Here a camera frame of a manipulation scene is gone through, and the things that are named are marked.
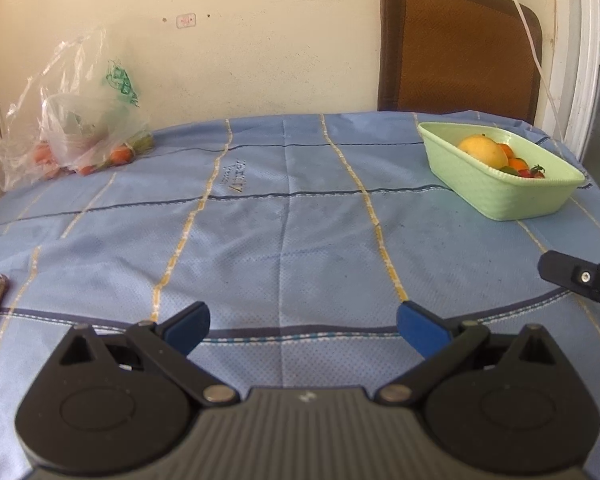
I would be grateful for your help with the small green fruit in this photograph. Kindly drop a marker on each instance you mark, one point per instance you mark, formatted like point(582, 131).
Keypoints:
point(509, 171)

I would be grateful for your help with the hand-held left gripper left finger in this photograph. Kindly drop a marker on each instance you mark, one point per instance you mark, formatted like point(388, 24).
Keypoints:
point(187, 330)

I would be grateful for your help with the pink wall sticker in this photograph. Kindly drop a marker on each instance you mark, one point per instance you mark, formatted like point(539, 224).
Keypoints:
point(186, 20)

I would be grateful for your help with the blue striped tablecloth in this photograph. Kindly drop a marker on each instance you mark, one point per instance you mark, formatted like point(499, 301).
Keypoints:
point(290, 240)

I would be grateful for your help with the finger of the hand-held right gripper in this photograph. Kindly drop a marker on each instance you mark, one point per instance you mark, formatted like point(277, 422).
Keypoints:
point(565, 270)

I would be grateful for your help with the clear plastic bag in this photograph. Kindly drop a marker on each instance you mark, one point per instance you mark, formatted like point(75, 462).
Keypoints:
point(80, 120)

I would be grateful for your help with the brown chair back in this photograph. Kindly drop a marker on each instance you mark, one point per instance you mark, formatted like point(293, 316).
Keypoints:
point(455, 50)

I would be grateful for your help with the white door frame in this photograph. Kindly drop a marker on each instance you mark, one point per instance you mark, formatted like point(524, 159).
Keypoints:
point(587, 60)

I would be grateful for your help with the red strawberry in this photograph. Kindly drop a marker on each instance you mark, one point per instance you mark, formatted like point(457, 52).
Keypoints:
point(529, 174)

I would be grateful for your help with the green plastic basket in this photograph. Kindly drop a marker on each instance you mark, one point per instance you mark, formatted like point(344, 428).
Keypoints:
point(480, 185)

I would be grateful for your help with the large yellow citrus fruit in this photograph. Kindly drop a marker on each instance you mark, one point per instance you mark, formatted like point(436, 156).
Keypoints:
point(480, 150)

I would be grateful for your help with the orange tangerine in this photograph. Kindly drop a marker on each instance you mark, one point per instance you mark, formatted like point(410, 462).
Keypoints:
point(506, 150)
point(517, 163)
point(42, 154)
point(121, 155)

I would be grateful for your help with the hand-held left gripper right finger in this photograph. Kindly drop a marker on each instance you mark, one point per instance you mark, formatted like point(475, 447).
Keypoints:
point(417, 330)

